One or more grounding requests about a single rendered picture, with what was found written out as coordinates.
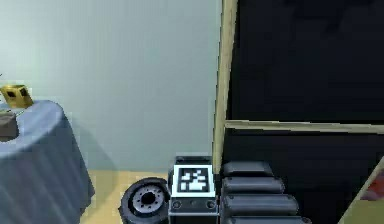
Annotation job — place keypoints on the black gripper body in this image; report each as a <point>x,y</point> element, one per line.
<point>146,201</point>

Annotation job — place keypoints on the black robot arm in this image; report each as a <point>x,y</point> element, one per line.
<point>233,193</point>

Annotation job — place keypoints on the round table with blue cloth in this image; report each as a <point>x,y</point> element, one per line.
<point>36,166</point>

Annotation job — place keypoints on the dark brown block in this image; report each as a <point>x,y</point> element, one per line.
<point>6,126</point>

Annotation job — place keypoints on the yellow box with dark holes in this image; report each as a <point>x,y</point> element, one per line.
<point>16,96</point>

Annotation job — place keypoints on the tan wooden shelf unit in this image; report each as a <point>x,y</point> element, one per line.
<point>300,100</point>

